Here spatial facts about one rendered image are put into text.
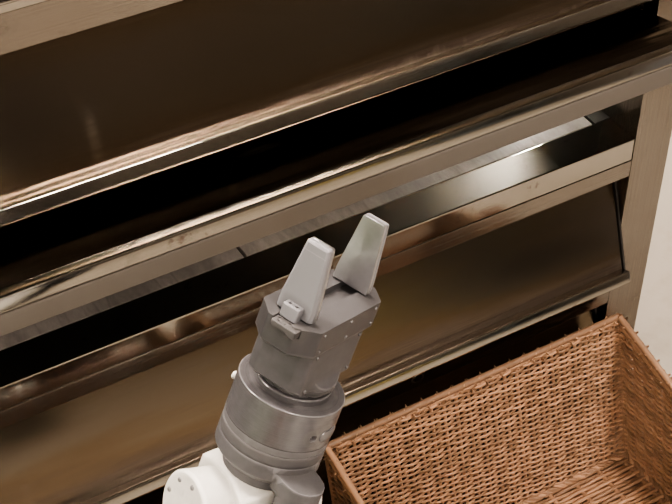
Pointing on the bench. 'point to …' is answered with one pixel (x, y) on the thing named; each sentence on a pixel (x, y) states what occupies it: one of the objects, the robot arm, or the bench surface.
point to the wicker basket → (655, 454)
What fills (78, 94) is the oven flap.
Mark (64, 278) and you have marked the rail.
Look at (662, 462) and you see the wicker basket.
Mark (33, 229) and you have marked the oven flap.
